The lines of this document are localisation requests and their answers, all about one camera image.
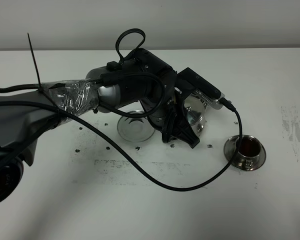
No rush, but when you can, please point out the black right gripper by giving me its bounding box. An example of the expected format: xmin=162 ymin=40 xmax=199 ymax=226
xmin=147 ymin=84 xmax=199 ymax=148

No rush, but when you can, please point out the stainless steel teapot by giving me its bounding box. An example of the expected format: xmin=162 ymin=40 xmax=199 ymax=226
xmin=184 ymin=94 xmax=207 ymax=137

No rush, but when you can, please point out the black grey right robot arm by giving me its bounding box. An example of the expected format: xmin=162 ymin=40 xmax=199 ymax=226
xmin=0 ymin=48 xmax=200 ymax=202

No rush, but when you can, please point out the steel teapot saucer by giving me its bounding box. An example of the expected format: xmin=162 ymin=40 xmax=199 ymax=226
xmin=117 ymin=116 xmax=155 ymax=143

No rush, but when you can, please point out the near steel saucer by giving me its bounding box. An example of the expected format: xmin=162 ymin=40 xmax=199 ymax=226
xmin=223 ymin=135 xmax=267 ymax=172

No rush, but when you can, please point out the near steel teacup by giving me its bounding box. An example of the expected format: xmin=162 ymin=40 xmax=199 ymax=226
xmin=235 ymin=135 xmax=262 ymax=171

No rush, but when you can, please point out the black zip tie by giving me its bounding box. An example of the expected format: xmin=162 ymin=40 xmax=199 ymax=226
xmin=27 ymin=33 xmax=60 ymax=113

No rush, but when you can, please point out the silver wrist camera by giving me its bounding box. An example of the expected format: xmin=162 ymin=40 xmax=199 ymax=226
xmin=193 ymin=88 xmax=225 ymax=110

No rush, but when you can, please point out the loose black usb plug cable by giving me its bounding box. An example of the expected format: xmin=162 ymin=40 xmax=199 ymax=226
xmin=0 ymin=83 xmax=41 ymax=94

